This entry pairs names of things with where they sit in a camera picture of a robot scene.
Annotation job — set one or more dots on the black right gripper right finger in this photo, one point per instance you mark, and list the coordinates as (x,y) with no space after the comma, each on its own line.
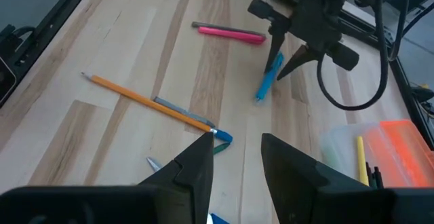
(291,176)

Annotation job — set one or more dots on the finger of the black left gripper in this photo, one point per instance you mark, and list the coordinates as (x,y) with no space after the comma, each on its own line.
(301,57)
(276,44)

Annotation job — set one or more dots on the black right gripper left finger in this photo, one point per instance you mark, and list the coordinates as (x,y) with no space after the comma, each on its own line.
(196,169)

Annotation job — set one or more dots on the dark green crayon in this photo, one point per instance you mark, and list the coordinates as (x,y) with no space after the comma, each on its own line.
(222,147)

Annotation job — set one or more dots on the blue highlighter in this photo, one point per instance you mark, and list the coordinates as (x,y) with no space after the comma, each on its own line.
(268,81)

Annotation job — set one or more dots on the pink highlighter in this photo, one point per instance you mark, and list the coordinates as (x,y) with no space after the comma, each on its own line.
(234,35)

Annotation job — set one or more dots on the gray crayon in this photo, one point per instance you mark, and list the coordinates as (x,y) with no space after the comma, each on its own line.
(179,110)

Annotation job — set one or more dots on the yellow highlighter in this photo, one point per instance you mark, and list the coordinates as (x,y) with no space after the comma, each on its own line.
(362,163)

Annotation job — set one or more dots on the dark red pencil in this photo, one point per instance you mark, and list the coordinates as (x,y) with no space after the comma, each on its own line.
(369,174)

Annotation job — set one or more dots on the orange pencil with blue cap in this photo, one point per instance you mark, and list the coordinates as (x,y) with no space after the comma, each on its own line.
(146,102)

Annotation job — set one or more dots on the black pencil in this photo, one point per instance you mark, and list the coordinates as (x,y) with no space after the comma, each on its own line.
(379,178)

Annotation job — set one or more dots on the clear box with orange lid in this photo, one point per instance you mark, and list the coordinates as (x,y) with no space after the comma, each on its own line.
(400,149)

